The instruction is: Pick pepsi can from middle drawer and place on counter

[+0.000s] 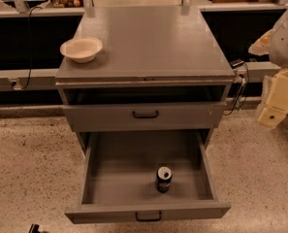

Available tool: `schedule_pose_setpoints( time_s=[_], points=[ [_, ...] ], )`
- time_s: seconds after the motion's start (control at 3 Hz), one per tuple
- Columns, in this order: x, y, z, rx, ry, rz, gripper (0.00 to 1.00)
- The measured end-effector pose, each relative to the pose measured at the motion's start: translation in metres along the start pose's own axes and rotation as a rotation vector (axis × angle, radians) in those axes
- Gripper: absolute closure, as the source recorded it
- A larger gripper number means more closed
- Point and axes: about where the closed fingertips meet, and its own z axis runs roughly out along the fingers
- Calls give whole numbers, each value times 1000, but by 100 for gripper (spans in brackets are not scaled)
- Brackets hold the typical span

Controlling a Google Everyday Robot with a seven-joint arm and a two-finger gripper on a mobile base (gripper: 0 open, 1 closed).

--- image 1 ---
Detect grey drawer cabinet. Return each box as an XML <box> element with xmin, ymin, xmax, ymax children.
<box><xmin>55</xmin><ymin>6</ymin><xmax>234</xmax><ymax>148</ymax></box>

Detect blue pepsi can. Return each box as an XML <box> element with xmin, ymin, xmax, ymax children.
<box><xmin>156</xmin><ymin>166</ymin><xmax>173</xmax><ymax>193</ymax></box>

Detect black drawer handle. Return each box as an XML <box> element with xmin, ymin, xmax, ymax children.
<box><xmin>135</xmin><ymin>211</ymin><xmax>162</xmax><ymax>222</ymax></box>
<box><xmin>132</xmin><ymin>111</ymin><xmax>159</xmax><ymax>119</ymax></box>

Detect black top drawer handle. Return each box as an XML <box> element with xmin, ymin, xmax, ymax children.
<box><xmin>132</xmin><ymin>111</ymin><xmax>159</xmax><ymax>119</ymax></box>

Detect closed grey top drawer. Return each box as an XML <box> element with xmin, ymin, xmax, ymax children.
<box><xmin>63</xmin><ymin>102</ymin><xmax>225</xmax><ymax>132</ymax></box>

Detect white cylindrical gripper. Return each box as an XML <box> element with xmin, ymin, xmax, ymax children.
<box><xmin>256</xmin><ymin>69</ymin><xmax>288</xmax><ymax>129</ymax></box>

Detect black cables on right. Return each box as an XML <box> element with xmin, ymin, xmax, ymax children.
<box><xmin>223</xmin><ymin>61</ymin><xmax>250</xmax><ymax>117</ymax></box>

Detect black cable on left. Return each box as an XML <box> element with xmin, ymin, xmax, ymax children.
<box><xmin>20</xmin><ymin>5</ymin><xmax>45</xmax><ymax>90</ymax></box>

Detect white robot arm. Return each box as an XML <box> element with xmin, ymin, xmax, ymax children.
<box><xmin>248</xmin><ymin>9</ymin><xmax>288</xmax><ymax>128</ymax></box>

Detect black power adapter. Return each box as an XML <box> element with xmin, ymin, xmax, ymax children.
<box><xmin>230</xmin><ymin>59</ymin><xmax>244</xmax><ymax>68</ymax></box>

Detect white paper bowl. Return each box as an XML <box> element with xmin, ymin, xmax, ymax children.
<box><xmin>60</xmin><ymin>37</ymin><xmax>103</xmax><ymax>63</ymax></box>

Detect open grey middle drawer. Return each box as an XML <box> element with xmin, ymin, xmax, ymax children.
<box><xmin>65</xmin><ymin>130</ymin><xmax>231</xmax><ymax>224</ymax></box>

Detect black object on floor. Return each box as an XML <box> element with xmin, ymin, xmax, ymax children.
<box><xmin>28</xmin><ymin>224</ymin><xmax>40</xmax><ymax>233</ymax></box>

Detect black middle drawer handle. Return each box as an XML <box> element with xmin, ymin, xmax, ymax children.
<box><xmin>135</xmin><ymin>211</ymin><xmax>162</xmax><ymax>222</ymax></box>

